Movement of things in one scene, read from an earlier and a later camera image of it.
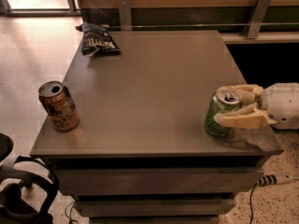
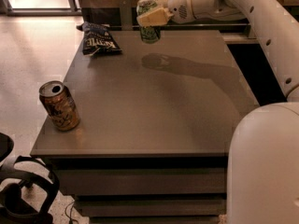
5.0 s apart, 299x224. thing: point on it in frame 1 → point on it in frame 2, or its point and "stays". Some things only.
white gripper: x=282 y=105 → x=177 y=7
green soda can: x=224 y=99 → x=149 y=35
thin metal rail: x=205 y=25 stays
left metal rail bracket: x=125 y=13 stays
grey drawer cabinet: x=140 y=153 stays
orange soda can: x=59 y=105 stays
